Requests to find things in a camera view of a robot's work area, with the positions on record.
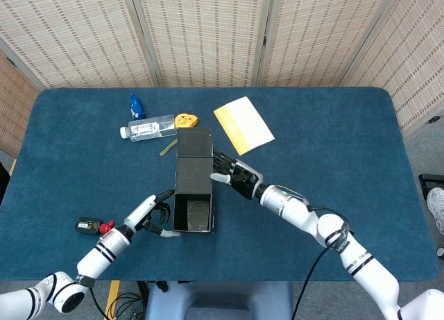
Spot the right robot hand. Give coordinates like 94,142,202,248
210,149,268,200

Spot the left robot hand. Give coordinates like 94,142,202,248
123,189,181,238

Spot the black cardboard box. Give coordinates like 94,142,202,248
172,126,215,235

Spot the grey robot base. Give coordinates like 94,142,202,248
145,280,295,320

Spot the blue carpeted table surface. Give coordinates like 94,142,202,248
0,87,444,283

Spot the yellow and white booklet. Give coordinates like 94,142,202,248
212,96,276,157

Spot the black and red clamp tool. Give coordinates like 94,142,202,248
75,217,115,235

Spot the clear plastic bottle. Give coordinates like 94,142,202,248
119,114,178,142

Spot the yellow tape measure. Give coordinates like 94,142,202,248
159,112,201,157

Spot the small blue packet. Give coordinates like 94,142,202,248
129,93,146,120

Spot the woven folding screen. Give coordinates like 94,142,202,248
0,0,444,158

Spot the black floor stand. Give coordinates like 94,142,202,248
418,173,444,199

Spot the white sneaker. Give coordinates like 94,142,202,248
426,187,444,236

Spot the floor cable bundle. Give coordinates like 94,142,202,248
105,281,150,320

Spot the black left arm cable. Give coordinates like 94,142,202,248
88,287,112,320

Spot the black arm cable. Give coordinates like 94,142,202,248
289,205,351,320
88,287,112,320

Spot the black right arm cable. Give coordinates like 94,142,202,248
289,205,351,320

